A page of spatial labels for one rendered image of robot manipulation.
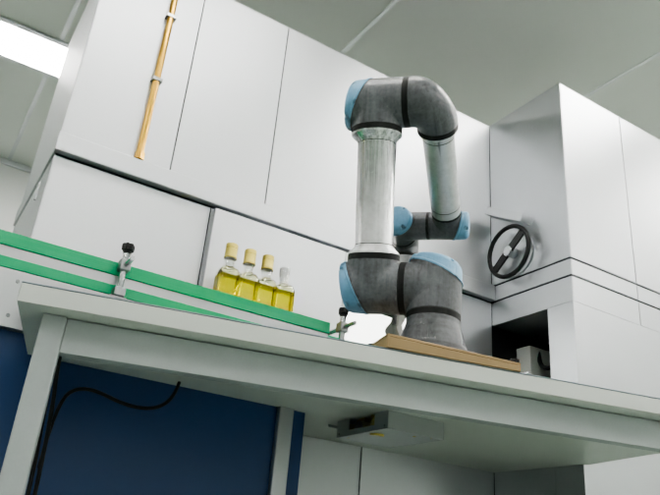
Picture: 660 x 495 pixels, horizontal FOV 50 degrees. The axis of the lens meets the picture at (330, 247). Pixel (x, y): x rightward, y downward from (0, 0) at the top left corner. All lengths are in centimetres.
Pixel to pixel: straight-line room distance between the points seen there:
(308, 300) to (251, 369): 92
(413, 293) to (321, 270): 79
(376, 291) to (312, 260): 76
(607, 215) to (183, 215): 154
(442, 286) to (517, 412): 29
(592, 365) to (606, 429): 85
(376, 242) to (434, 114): 31
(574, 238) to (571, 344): 39
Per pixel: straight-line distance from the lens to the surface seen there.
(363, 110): 161
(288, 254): 221
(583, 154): 284
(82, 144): 210
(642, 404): 165
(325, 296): 224
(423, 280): 151
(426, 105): 160
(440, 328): 146
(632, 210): 295
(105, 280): 169
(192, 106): 231
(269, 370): 132
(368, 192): 157
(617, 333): 262
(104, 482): 162
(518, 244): 273
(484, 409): 148
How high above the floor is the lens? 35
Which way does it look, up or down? 25 degrees up
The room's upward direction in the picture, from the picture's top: 5 degrees clockwise
